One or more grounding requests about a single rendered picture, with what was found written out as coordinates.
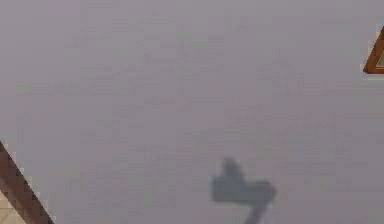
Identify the brown framed wall picture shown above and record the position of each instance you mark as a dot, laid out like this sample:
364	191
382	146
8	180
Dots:
373	63

